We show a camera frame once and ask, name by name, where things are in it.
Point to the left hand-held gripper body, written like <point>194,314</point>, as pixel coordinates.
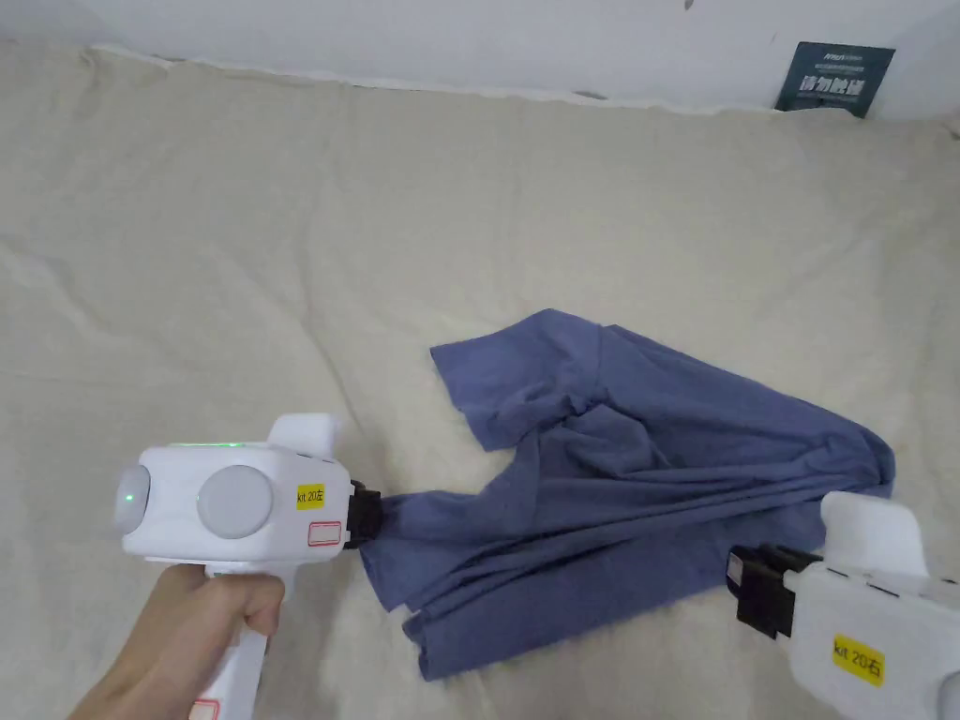
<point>225,495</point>

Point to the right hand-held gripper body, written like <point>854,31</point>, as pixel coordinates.
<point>862,622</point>

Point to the blue shirt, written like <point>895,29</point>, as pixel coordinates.
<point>622,480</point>

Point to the person's left hand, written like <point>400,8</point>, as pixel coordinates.
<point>176,637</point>

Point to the bed with beige sheet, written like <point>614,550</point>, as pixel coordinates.
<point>300,247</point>

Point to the dark green card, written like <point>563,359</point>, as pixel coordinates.
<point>832,79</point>

